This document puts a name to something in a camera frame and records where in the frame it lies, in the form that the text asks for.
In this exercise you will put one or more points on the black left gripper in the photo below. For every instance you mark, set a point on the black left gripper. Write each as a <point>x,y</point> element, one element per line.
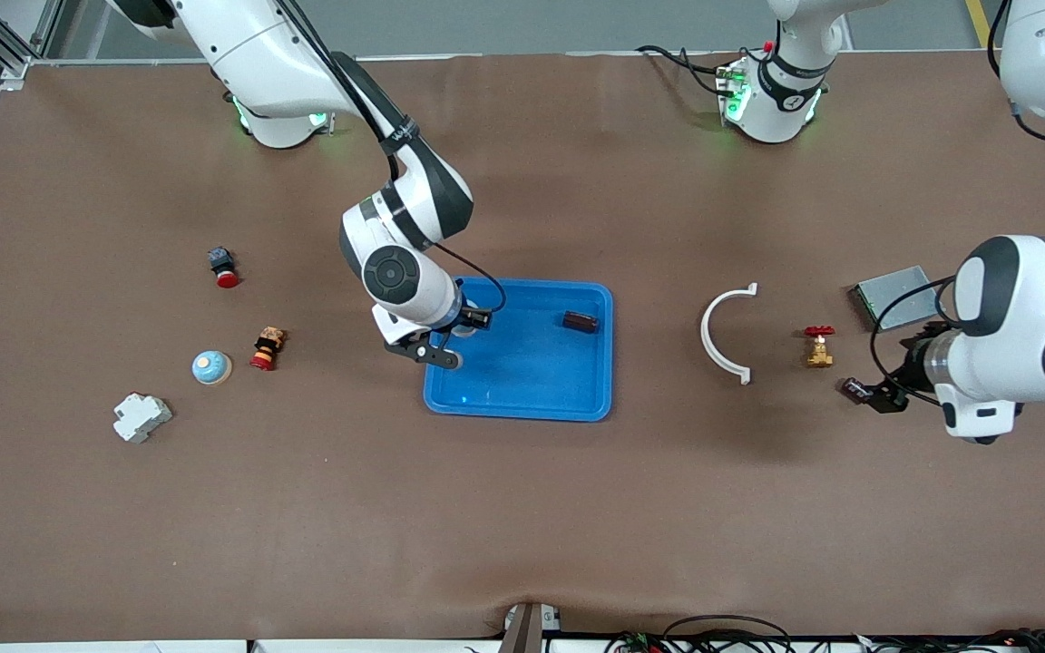
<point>913,365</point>

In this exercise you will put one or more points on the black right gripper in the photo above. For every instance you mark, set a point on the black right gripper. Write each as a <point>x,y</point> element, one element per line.
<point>471,318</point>

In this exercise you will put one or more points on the blue call bell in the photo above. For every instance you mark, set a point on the blue call bell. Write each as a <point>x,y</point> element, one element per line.
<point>211,367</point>
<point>463,330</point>

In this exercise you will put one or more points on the dark brown electrolytic capacitor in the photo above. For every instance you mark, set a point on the dark brown electrolytic capacitor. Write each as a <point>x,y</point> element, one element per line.
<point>852,389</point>
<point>581,322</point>

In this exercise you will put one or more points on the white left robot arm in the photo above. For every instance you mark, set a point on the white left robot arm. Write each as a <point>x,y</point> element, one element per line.
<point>1021,308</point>

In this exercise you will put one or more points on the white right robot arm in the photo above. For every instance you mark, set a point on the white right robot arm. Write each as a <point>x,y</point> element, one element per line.
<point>259,54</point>

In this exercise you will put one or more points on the blue plastic tray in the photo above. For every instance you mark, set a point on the blue plastic tray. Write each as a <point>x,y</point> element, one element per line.
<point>541,381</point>

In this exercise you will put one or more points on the silver metal electronics module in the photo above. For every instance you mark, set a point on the silver metal electronics module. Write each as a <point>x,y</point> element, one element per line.
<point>894,292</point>

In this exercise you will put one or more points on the red emergency stop yellow collar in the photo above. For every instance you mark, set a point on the red emergency stop yellow collar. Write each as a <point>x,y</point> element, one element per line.
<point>267,349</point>

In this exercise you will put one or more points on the brown table mat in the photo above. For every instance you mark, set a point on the brown table mat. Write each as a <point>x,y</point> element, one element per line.
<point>522,508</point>

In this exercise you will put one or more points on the white circuit breaker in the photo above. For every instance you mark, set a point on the white circuit breaker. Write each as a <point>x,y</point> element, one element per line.
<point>141,417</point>

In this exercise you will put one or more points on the red button black switch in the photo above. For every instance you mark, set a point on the red button black switch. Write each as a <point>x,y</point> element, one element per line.
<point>224,268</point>

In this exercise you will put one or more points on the grey metal table bracket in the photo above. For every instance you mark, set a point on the grey metal table bracket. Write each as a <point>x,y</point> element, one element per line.
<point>527,628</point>

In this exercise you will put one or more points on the aluminium frame profile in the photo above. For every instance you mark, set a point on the aluminium frame profile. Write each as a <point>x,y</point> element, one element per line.
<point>14,68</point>

